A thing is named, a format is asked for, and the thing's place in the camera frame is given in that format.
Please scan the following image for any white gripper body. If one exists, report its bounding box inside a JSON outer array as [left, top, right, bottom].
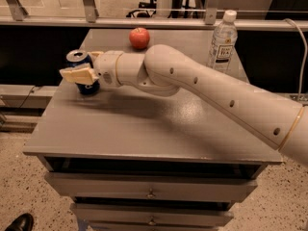
[[93, 51, 123, 87]]

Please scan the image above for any blue pepsi can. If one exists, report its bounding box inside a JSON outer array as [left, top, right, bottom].
[[66, 49, 100, 95]]

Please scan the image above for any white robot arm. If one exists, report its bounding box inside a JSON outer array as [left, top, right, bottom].
[[60, 44, 308, 167]]

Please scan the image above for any red apple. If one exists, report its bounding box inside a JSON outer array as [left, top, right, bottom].
[[129, 27, 150, 49]]

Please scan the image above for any black office chair base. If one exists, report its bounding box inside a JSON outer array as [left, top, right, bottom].
[[126, 0, 157, 18]]

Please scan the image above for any metal railing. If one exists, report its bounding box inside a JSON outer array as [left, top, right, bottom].
[[0, 0, 308, 33]]

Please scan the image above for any upper grey drawer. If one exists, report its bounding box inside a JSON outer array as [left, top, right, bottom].
[[45, 172, 257, 202]]

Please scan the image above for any grey drawer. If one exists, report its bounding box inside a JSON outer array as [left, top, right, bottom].
[[45, 172, 257, 202], [70, 204, 233, 227]]

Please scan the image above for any clear plastic water bottle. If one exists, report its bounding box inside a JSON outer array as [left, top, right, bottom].
[[207, 10, 238, 72]]

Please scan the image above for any lower grey drawer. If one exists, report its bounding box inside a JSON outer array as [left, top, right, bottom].
[[70, 204, 233, 227]]

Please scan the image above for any black leather shoe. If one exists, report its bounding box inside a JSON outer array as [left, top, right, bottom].
[[5, 213, 34, 231]]

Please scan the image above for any grey cable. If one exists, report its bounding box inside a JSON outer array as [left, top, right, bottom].
[[283, 17, 308, 102]]

